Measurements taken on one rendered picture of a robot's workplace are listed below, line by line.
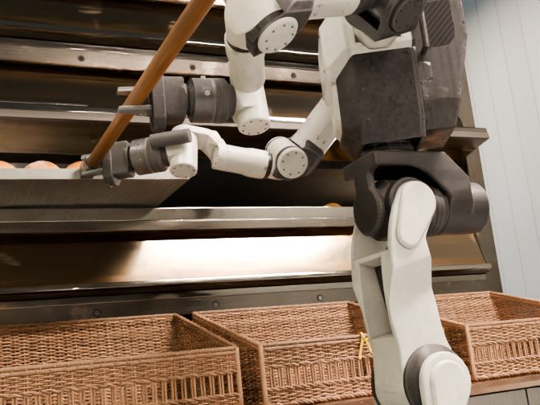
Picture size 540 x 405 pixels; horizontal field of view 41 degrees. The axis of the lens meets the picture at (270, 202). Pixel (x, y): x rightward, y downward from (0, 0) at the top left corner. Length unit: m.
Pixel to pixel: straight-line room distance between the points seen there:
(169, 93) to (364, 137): 0.40
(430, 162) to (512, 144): 3.67
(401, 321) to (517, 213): 3.76
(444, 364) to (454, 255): 1.34
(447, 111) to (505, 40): 3.83
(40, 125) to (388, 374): 1.19
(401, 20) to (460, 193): 0.39
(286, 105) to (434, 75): 1.07
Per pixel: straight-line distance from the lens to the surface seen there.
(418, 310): 1.45
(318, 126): 1.78
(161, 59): 1.22
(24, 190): 1.97
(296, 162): 1.76
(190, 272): 2.21
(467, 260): 2.74
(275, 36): 1.22
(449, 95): 1.50
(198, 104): 1.39
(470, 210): 1.57
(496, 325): 2.14
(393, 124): 1.47
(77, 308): 2.13
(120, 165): 1.77
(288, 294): 2.34
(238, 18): 1.24
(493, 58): 5.40
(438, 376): 1.40
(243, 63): 1.30
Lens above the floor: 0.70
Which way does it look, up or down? 12 degrees up
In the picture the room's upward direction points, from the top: 6 degrees counter-clockwise
